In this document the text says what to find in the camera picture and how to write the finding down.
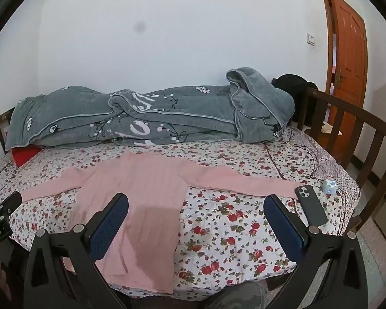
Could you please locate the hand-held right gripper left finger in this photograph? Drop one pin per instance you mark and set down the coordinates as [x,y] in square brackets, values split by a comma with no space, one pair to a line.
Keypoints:
[111,225]

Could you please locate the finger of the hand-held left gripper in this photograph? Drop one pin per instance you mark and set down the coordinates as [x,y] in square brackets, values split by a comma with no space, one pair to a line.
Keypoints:
[8,200]

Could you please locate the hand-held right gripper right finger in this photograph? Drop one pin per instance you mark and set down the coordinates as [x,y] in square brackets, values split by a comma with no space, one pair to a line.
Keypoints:
[278,225]

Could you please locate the pink ribbed sweater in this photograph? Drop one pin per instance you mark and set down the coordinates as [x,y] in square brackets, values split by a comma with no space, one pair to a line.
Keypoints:
[141,199]

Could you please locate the black smartphone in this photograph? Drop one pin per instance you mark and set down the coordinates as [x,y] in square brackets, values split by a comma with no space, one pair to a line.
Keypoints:
[312,206]

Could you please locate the red cloth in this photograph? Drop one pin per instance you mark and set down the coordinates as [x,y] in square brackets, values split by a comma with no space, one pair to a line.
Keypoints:
[25,156]

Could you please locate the floral bed sheet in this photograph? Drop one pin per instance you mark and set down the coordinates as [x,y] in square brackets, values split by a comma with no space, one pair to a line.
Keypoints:
[228,199]

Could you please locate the small blue white gadget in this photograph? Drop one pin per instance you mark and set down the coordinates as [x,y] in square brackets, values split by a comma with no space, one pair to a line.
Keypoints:
[329,187]

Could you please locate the person's camouflage trousers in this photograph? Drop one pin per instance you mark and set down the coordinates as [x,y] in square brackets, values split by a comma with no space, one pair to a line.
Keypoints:
[238,297]

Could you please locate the beige object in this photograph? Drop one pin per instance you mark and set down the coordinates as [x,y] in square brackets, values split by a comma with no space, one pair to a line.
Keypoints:
[331,129]

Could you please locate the grey printed blanket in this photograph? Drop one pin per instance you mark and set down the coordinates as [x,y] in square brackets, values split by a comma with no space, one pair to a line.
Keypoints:
[180,116]

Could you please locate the black garment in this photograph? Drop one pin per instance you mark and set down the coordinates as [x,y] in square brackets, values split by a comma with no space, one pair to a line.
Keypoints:
[292,85]

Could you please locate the orange wooden door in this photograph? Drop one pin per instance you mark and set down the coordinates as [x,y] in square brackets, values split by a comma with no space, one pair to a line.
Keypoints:
[350,45]

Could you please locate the wooden bed frame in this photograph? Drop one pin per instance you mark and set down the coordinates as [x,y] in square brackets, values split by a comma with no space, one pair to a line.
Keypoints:
[341,103]

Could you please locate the white light switch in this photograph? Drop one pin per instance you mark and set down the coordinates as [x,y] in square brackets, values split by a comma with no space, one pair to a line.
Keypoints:
[311,39]

